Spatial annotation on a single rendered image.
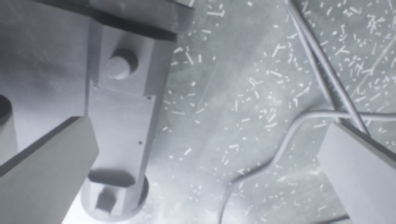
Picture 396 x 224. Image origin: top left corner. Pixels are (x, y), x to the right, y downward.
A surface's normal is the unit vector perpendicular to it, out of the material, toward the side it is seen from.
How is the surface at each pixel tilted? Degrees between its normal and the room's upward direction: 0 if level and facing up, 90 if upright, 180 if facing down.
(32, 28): 0
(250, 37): 0
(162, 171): 0
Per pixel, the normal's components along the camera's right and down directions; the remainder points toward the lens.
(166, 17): 0.52, 0.54
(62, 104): 0.06, 0.46
